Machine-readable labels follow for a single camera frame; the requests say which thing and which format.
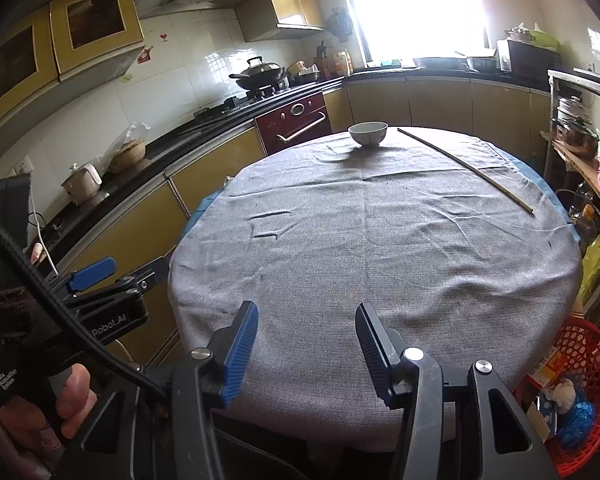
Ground orange cardboard box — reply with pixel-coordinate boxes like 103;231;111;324
527;347;568;386

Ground yellow plastic bag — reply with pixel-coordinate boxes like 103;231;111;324
580;230;600;301

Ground white ceramic bowl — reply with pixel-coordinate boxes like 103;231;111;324
348;121;388;148

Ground black wok with lid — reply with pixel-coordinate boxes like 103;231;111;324
229;56;287;92

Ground black hanging bag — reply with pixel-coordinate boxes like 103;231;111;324
326;7;355;43

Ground yellow base cabinets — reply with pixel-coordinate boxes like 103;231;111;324
55;80;553;366

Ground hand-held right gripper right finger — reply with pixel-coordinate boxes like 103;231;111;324
355;302;561;480

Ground green bag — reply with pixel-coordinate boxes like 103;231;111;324
505;22;561;53

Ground metal basin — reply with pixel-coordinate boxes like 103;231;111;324
412;56;468;71

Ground clear plastic bag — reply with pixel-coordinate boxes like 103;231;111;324
102;122;148;173

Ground gas stove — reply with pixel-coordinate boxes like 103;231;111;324
195;85;291;118

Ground white power cable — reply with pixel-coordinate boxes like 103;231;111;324
27;210;61;277

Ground white wall socket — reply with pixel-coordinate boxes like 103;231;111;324
2;155;35;178

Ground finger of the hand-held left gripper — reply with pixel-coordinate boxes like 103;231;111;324
65;257;117;295
72;256;171;309

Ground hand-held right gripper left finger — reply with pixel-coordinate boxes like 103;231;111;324
55;301;259;480

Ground grey tablecloth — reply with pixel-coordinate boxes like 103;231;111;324
167;126;583;443

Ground steel pot with lid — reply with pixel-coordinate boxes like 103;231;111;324
555;115;600;161

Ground blue plastic bag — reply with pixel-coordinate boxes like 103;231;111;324
555;385;597;451

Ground long thin stick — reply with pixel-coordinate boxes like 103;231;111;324
396;127;535;216

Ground blue tablecloth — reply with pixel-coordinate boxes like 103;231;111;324
187;150;581;241

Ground metal pot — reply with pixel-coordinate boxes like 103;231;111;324
465;55;498;73

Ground person's left hand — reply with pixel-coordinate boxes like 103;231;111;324
0;362;100;470

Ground metal storage rack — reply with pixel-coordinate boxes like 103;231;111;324
540;69;600;326

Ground yellow wall cabinet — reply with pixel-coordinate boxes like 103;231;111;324
0;0;146;131
235;0;328;43

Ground dark red oven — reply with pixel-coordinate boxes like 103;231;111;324
254;91;333;157

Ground white tissue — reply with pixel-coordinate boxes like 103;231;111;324
550;377;577;415

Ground black kitchen countertop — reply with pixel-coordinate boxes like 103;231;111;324
27;67;553;271

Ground brown clay pot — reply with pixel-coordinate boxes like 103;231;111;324
109;140;147;175

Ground black braided cable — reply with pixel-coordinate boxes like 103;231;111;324
0;210;168;398

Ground small cooking pot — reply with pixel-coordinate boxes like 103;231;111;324
286;60;321;86

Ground window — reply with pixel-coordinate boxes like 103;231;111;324
340;0;496;68

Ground microwave oven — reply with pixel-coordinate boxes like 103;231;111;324
496;39;563;78

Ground red plastic basket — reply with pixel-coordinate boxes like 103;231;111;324
512;314;600;478

